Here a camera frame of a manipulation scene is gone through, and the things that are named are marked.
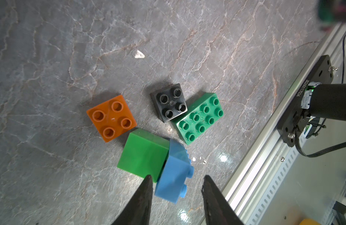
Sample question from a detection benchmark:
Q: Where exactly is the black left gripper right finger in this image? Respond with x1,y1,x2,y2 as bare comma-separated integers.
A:
201,175,243,225

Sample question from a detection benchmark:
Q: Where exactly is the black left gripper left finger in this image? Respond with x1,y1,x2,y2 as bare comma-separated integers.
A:
112,175,153,225

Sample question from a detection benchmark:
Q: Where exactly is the blue lego brick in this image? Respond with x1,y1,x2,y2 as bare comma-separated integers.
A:
155,139,194,204

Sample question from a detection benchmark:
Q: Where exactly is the small green lego brick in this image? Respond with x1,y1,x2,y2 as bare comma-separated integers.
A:
117,128,169,183

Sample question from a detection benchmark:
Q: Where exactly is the orange lego brick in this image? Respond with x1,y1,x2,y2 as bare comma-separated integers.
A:
87,95,137,142

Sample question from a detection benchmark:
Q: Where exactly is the black lego brick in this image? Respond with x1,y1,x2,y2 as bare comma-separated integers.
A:
150,83,188,123

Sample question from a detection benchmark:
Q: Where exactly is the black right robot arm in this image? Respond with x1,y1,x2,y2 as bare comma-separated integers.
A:
301,82,346,121

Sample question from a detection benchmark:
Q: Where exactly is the long green lego brick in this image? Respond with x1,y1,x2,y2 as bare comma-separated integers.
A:
172,93,224,145

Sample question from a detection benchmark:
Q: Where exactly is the aluminium front rail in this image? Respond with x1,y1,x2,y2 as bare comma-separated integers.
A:
222,24,346,222

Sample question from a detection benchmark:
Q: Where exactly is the white slotted cable duct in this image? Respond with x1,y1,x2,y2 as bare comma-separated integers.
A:
239,147,310,225

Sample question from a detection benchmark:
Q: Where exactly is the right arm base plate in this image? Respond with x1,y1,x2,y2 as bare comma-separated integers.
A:
277,55,333,147

